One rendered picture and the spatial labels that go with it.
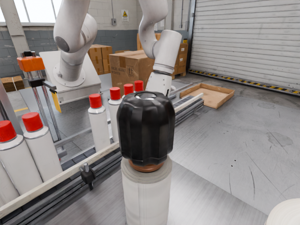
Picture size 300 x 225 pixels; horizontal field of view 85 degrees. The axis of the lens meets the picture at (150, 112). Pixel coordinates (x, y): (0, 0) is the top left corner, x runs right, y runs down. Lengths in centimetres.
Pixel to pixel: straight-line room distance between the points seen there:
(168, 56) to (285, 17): 389
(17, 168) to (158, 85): 50
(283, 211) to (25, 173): 50
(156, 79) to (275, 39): 392
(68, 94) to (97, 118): 69
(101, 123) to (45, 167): 18
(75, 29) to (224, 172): 79
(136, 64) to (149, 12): 33
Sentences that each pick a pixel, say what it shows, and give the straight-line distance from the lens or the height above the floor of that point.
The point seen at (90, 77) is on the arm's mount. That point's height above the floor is 96.
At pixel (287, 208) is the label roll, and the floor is 102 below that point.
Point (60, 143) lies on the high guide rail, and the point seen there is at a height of 96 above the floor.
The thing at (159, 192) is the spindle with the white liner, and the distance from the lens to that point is 28.
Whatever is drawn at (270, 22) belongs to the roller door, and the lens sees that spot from 450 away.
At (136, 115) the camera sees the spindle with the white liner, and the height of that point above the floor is 117.
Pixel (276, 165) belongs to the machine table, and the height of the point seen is 83.
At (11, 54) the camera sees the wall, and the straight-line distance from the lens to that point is 578.
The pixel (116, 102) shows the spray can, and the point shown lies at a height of 104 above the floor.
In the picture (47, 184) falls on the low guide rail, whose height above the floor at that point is 91.
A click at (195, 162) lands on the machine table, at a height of 83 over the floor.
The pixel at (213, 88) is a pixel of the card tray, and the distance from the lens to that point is 135.
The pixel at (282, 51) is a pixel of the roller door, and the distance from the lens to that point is 444.
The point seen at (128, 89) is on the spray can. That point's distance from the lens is 56.
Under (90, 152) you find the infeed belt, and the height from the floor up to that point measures 88.
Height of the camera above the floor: 126
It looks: 27 degrees down
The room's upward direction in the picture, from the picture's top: straight up
